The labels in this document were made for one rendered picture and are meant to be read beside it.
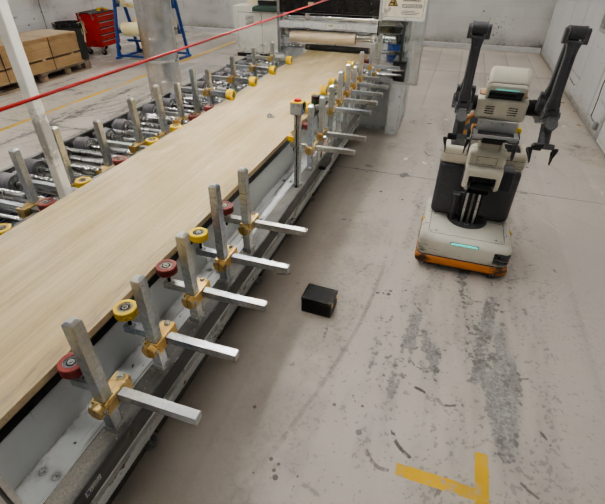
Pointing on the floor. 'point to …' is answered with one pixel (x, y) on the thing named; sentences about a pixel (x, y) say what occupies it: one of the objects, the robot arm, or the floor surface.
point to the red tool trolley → (98, 28)
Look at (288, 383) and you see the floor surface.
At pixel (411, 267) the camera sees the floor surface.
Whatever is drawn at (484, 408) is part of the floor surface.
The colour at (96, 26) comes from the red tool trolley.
